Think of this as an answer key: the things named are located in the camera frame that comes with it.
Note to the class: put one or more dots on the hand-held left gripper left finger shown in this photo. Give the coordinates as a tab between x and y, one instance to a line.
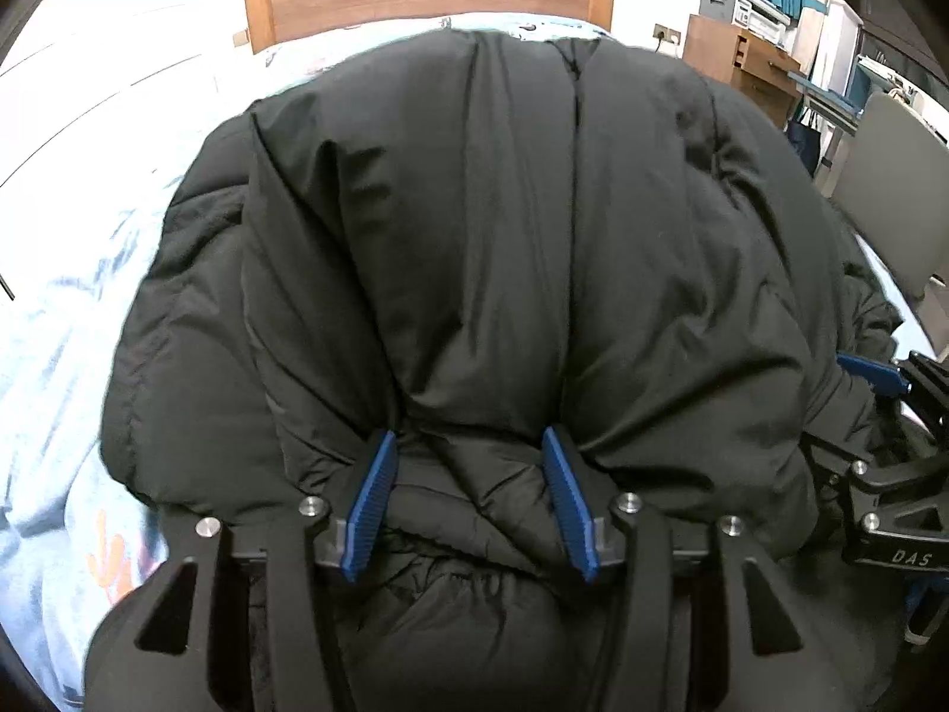
374	504

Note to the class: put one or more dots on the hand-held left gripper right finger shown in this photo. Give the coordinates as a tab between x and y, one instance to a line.
571	504

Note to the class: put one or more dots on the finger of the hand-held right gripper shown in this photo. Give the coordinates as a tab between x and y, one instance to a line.
875	374
852	463

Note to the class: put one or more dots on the black puffer coat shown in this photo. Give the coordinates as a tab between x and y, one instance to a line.
519	237

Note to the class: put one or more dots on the grey chair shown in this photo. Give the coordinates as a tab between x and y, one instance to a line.
897	185

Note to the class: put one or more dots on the dark blue bag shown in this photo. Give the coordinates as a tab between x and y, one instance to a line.
804	139

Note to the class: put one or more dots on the blue-edged desk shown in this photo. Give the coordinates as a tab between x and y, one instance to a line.
830	95

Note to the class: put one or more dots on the white side cabinet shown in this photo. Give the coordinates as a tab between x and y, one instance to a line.
838	44

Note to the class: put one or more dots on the wooden bedside cabinet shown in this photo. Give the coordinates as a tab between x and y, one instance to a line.
730	67

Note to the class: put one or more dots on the white printer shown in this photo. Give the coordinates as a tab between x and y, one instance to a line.
764	15

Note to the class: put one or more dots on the grey storage box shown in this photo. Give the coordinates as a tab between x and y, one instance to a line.
718	4

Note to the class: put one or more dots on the white wardrobe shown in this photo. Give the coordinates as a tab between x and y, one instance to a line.
111	89

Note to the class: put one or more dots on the wall socket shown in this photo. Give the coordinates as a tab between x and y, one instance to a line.
667	32

